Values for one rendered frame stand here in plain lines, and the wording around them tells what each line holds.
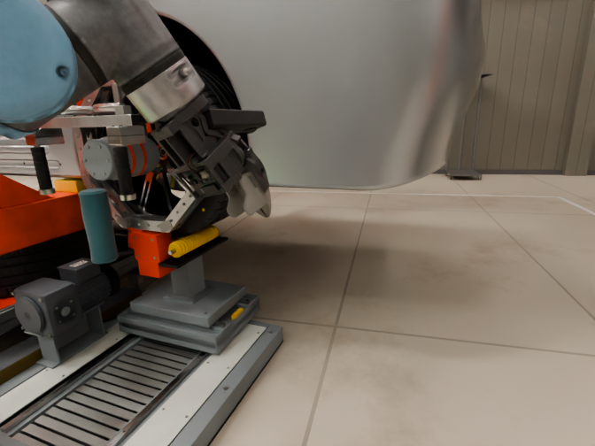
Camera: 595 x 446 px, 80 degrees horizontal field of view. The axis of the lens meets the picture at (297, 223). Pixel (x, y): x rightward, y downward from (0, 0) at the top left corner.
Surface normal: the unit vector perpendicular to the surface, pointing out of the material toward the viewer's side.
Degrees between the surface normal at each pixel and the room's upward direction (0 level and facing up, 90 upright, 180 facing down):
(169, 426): 0
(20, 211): 90
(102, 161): 90
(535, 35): 90
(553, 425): 0
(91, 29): 88
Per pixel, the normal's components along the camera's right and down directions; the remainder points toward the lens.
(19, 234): 0.93, 0.07
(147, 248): -0.36, 0.27
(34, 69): 0.61, 0.24
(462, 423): -0.03, -0.96
